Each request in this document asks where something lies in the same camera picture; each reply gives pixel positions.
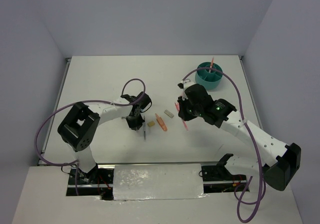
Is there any red highlighter pen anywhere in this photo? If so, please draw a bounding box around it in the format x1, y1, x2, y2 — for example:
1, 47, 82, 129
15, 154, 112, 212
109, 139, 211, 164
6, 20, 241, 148
174, 102, 189, 131

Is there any orange highlighter pen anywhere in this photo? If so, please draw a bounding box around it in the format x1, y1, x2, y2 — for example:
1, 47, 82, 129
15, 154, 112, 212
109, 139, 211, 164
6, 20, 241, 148
208, 56, 215, 73

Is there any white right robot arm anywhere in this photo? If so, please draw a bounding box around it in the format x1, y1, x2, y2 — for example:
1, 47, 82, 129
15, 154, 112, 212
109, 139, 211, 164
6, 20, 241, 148
177, 80, 301, 191

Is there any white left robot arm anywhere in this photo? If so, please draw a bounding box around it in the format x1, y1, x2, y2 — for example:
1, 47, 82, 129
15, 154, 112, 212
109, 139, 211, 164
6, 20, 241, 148
57, 92, 152, 184

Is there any tan yellow eraser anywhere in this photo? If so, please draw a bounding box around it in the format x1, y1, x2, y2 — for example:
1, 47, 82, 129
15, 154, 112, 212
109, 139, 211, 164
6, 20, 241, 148
147, 121, 155, 127

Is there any teal round pen holder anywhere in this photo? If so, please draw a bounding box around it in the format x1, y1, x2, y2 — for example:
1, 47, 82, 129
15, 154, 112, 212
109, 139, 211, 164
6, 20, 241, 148
195, 63, 223, 91

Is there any orange correction tape dispenser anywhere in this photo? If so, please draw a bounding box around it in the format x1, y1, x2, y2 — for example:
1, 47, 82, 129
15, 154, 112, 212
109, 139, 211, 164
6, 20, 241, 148
155, 113, 168, 132

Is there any grey white eraser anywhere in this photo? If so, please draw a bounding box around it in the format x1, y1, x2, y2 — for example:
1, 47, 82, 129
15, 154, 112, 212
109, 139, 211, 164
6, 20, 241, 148
164, 109, 174, 118

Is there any silver foil cover plate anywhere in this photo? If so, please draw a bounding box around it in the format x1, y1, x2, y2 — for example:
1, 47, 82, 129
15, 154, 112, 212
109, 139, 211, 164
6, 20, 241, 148
113, 164, 206, 201

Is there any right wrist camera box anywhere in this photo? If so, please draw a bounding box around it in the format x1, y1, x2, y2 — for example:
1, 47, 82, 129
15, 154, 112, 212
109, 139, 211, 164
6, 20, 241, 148
177, 80, 188, 89

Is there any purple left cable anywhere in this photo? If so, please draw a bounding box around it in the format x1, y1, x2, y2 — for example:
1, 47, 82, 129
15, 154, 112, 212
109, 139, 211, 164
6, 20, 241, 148
33, 78, 148, 197

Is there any purple cable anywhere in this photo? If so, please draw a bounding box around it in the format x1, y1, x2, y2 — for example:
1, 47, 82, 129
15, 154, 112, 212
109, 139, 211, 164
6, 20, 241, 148
33, 78, 148, 197
181, 68, 266, 223

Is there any metal base rail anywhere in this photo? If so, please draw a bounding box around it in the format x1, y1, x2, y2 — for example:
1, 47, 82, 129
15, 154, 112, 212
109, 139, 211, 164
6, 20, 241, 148
66, 163, 248, 201

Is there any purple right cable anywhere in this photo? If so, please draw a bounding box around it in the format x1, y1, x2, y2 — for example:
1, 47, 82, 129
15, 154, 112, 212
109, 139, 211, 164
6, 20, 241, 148
181, 68, 266, 223

